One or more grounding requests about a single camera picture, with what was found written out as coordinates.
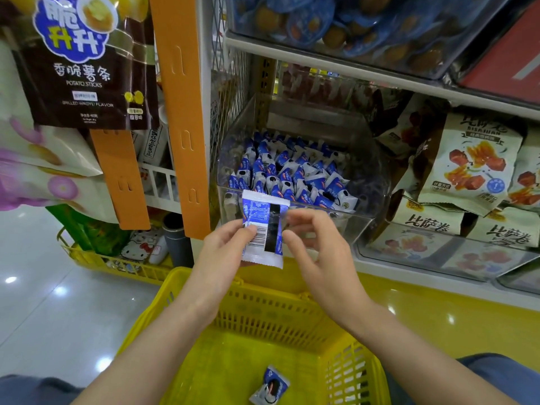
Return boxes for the white floral snack bag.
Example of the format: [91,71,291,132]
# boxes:
[0,38,120,225]

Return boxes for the dark brown snack packets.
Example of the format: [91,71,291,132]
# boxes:
[366,89,449,157]

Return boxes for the pile of cream snack packets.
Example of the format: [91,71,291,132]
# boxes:
[365,109,540,284]

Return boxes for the white wire rack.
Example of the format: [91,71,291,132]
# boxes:
[138,162,183,215]

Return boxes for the row of red packets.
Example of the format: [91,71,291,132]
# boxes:
[278,64,368,107]

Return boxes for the brown potato stick bag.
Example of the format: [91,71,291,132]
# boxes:
[12,0,160,131]

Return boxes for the short orange hanging strip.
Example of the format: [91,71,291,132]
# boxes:
[90,129,152,231]

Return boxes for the yellow plastic shopping basket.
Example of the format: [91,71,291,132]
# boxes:
[116,265,393,405]

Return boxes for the red box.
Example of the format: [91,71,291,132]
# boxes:
[457,0,540,107]

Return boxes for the white cartoon cat item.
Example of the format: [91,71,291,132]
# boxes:
[120,231,166,265]

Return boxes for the blue white snack packet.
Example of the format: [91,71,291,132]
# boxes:
[240,190,291,270]

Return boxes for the small blue cookie packet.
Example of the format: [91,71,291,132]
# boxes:
[249,365,291,405]

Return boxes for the white shelf board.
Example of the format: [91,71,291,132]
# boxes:
[223,31,540,121]
[354,257,540,312]

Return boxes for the pile of blue white packets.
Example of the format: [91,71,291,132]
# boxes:
[224,130,360,216]

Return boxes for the person's right forearm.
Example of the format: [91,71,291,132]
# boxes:
[337,300,520,405]

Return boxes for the person's right hand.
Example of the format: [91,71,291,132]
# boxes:
[281,208,376,330]

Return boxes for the white bottom shelf board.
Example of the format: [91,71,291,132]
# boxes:
[354,257,540,312]

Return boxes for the long orange shelf upright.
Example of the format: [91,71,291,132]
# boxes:
[148,0,212,241]

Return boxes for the person's left forearm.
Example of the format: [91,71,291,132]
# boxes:
[72,297,225,405]

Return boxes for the clear low shelf tray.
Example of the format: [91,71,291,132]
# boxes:
[354,219,540,293]

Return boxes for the grey tube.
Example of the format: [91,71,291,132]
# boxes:
[162,212,195,269]

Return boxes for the person's right leg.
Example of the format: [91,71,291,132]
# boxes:
[383,353,540,405]

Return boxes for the white wire mesh panel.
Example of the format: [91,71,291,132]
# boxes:
[209,0,255,167]

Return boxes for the green snack packet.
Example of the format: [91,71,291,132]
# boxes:
[46,203,132,258]

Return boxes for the person's left leg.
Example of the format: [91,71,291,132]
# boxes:
[0,374,85,405]

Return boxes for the yellow wire floor basket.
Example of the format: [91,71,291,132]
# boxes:
[57,226,174,286]

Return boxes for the person's leg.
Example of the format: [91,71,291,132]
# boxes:
[383,353,540,405]
[0,374,85,405]

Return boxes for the person's left hand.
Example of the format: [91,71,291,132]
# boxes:
[181,220,258,329]

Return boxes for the clear plastic display bin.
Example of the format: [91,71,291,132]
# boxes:
[216,93,391,246]

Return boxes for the clear bin of round snacks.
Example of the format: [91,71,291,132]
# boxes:
[225,0,514,80]

